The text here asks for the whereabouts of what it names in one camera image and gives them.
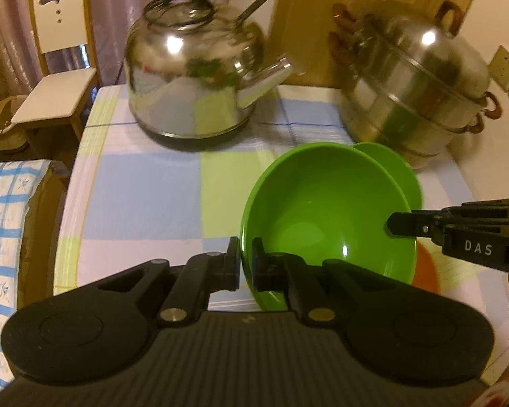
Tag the woven basket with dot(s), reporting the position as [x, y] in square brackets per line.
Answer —
[0, 123]

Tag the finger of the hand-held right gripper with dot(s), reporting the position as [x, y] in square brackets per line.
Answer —
[407, 222]

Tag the stainless steel kettle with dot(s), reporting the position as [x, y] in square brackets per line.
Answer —
[182, 84]

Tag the wooden door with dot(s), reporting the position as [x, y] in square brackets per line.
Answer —
[314, 8]

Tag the wall power socket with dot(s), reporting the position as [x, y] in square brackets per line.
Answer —
[504, 68]

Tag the orange plastic bowl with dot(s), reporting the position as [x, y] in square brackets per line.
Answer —
[426, 265]

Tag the pastel checked tablecloth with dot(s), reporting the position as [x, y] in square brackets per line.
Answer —
[152, 203]

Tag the stainless steel steamer pot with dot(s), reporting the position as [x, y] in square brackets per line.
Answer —
[411, 89]

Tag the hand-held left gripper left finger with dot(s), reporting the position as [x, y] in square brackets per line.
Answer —
[231, 269]

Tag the green plastic bowl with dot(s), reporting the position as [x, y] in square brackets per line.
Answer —
[401, 174]
[322, 207]

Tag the white wooden chair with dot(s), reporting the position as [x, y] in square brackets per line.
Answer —
[57, 93]

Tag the pink patterned curtain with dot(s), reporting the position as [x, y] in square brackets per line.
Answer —
[8, 21]

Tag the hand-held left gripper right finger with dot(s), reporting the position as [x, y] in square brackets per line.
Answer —
[263, 269]

